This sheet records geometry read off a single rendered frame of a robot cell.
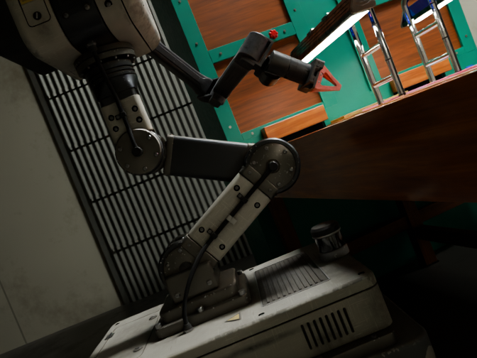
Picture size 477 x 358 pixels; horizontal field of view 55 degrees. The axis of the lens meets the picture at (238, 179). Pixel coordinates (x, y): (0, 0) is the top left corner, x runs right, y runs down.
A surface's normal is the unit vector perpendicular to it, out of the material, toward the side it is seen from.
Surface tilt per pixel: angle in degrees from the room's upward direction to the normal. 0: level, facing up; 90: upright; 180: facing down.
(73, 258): 90
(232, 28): 90
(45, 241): 90
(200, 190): 90
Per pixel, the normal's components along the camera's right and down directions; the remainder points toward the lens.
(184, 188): 0.02, 0.04
